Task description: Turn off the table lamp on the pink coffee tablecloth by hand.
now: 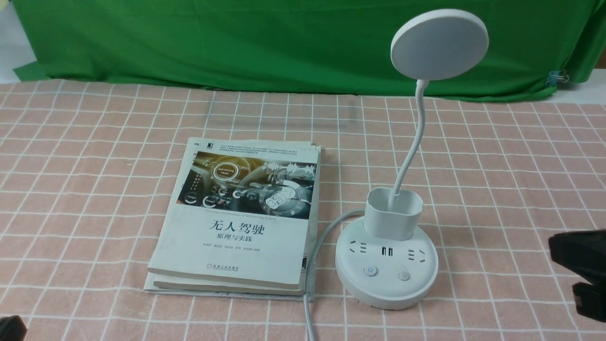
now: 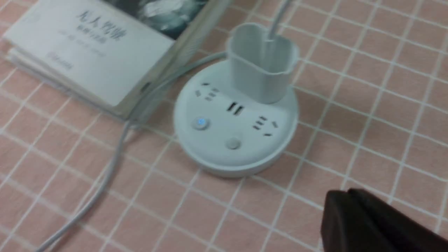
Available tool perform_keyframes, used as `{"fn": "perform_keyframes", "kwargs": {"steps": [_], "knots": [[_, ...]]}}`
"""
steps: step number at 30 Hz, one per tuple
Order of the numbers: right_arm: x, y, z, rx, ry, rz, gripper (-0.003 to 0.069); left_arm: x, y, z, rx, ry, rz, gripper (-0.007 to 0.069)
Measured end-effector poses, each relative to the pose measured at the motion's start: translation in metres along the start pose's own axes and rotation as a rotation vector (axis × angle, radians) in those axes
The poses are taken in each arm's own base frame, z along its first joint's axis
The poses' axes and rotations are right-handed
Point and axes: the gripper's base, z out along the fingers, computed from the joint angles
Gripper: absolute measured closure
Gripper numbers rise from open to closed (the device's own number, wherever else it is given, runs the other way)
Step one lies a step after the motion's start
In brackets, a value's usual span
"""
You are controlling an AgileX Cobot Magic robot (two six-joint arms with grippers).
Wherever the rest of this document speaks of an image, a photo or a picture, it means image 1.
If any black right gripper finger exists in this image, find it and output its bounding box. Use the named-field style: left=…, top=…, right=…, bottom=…
left=548, top=230, right=606, bottom=283
left=573, top=282, right=606, bottom=323

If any bottom white book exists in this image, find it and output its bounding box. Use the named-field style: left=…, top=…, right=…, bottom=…
left=144, top=142, right=322, bottom=302

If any green backdrop cloth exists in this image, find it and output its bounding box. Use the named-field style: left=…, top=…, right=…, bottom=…
left=13, top=0, right=605, bottom=102

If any pink checkered tablecloth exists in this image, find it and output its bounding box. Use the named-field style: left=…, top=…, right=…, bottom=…
left=0, top=81, right=606, bottom=341

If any metal binder clip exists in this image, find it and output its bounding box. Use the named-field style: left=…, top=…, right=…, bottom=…
left=545, top=70, right=570, bottom=87

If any white desk lamp with base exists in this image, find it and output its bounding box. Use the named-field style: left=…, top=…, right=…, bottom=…
left=335, top=9, right=489, bottom=310

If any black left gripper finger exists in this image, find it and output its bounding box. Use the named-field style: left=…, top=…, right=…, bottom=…
left=0, top=315, right=27, bottom=341

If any top white self-driving book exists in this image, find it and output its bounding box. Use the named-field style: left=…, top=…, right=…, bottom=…
left=148, top=137, right=319, bottom=290

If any white lamp power cable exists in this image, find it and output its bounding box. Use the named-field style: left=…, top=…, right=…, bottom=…
left=303, top=209, right=366, bottom=341

